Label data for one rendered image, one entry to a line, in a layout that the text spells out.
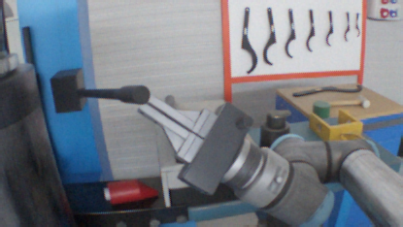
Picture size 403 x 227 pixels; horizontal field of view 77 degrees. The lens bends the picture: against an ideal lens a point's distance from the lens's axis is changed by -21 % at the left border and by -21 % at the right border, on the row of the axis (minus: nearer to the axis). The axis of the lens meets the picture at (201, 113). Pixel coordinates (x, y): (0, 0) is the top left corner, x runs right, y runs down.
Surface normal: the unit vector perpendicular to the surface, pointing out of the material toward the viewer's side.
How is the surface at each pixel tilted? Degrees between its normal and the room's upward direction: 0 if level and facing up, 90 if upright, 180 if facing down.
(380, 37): 90
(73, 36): 90
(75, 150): 90
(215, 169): 60
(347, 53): 90
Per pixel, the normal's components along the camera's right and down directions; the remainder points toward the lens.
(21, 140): 0.95, 0.07
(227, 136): 0.28, -0.18
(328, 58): 0.18, 0.35
